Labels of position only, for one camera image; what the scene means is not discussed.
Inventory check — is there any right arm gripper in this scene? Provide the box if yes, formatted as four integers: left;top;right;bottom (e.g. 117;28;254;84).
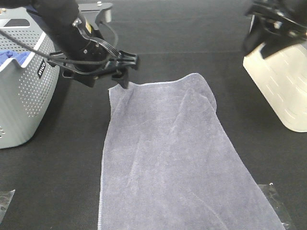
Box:
242;4;307;59

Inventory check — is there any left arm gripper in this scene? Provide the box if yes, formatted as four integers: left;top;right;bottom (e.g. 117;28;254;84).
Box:
47;51;140;89

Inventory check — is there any grey-purple towel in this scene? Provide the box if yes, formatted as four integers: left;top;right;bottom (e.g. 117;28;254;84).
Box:
97;73;283;230

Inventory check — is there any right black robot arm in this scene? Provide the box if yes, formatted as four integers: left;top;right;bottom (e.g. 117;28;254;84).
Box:
242;0;307;59

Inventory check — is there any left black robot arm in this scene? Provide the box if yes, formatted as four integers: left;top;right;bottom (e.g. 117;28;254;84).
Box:
26;0;139;89

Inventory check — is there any white plastic storage box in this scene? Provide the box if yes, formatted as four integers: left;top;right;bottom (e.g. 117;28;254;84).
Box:
243;44;307;132

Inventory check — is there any grey perforated laundry basket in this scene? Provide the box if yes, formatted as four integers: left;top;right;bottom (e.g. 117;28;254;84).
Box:
0;7;59;149

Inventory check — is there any blue cloth in basket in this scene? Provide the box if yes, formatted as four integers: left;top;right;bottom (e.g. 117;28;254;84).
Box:
0;50;31;67

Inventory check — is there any black mat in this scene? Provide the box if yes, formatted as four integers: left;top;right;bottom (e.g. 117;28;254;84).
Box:
0;0;307;230

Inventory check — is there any left clear tape strip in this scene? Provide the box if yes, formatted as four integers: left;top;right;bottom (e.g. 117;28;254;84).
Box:
0;190;15;221

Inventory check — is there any clear tape strip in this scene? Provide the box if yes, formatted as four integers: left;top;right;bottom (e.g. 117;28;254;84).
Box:
258;183;296;230
0;190;15;221

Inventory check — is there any right clear tape strip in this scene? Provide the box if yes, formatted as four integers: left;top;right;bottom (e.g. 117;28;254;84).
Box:
258;183;296;230

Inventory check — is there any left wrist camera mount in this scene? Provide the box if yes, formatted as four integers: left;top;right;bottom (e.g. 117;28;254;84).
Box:
79;0;113;24

